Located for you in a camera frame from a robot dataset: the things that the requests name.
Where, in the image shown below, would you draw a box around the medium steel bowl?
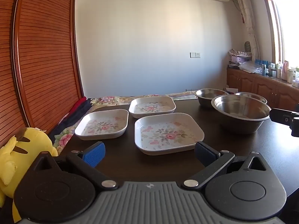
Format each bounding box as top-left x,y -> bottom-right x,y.
195,89 -> 230,109

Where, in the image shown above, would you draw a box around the navy cloth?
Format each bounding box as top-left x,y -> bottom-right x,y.
48,98 -> 93,143

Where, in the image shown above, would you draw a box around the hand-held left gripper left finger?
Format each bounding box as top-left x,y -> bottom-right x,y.
33,141 -> 118,190

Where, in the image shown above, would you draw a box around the red cloth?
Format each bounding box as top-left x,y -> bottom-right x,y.
69,97 -> 87,115

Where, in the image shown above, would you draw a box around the floral bedspread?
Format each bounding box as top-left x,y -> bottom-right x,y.
53,94 -> 199,154

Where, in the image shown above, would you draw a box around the large steel bowl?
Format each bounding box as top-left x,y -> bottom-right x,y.
211,95 -> 272,134

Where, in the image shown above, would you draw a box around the patterned beige curtain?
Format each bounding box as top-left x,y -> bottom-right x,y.
230,0 -> 260,60

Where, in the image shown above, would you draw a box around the wooden cabinet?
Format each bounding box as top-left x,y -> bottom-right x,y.
226,66 -> 299,109

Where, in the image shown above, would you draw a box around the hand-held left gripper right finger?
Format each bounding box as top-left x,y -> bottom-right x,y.
183,141 -> 267,190

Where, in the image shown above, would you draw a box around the row of bottles and jars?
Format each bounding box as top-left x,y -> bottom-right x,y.
255,59 -> 299,88

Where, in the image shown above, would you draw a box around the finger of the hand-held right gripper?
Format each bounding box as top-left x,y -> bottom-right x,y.
269,108 -> 293,125

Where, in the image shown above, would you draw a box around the small steel bowl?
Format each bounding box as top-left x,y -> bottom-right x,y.
234,92 -> 268,104

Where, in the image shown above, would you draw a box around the yellow plush toy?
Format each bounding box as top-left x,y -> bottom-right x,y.
0,127 -> 58,223

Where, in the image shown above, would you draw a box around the white floral square plate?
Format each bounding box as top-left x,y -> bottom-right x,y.
129,96 -> 176,119
75,109 -> 129,141
135,113 -> 205,156

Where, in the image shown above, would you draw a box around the clear plastic bags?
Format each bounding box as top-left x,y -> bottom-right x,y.
239,61 -> 263,74

